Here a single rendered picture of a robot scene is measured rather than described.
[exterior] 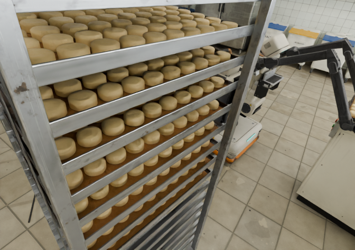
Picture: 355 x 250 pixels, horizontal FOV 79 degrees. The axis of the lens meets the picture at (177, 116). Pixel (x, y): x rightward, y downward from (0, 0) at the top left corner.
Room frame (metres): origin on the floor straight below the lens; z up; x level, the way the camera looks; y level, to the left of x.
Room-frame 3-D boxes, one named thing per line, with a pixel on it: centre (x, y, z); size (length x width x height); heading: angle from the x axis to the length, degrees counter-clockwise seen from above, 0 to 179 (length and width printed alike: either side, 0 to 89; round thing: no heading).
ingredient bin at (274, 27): (5.33, -1.92, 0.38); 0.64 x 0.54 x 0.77; 152
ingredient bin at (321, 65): (4.66, -3.04, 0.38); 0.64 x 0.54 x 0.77; 148
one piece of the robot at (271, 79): (1.79, -0.76, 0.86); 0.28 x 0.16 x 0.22; 141
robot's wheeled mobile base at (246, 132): (1.98, -0.53, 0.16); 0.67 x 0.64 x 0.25; 51
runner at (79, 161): (0.47, 0.01, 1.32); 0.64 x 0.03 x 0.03; 139
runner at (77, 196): (0.47, 0.01, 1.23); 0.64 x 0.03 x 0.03; 139
